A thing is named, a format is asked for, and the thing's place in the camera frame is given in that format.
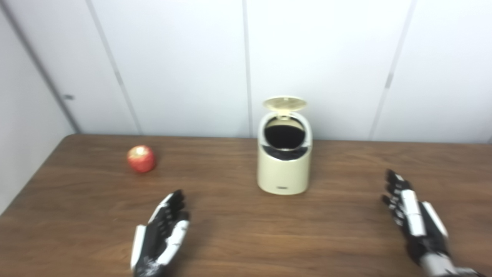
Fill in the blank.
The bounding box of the red apple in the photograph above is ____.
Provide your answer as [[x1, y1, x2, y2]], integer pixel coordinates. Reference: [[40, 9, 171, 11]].
[[127, 145, 157, 173]]

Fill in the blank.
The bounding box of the black bin liner bag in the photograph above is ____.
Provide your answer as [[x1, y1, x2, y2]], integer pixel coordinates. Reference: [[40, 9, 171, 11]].
[[263, 117, 310, 161]]

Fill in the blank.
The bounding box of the cream-colored desktop bin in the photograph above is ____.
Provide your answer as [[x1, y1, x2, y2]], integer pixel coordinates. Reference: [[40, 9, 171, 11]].
[[257, 111, 312, 195]]

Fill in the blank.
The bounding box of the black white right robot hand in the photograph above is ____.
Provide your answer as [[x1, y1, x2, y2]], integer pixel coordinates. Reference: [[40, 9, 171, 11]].
[[381, 169, 450, 266]]

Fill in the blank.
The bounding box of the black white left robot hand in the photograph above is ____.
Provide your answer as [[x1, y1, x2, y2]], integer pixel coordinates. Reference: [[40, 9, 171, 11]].
[[130, 189, 190, 277]]

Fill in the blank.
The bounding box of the round cream bin lid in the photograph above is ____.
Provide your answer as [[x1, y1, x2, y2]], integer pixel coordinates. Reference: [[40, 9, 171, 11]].
[[263, 96, 308, 117]]

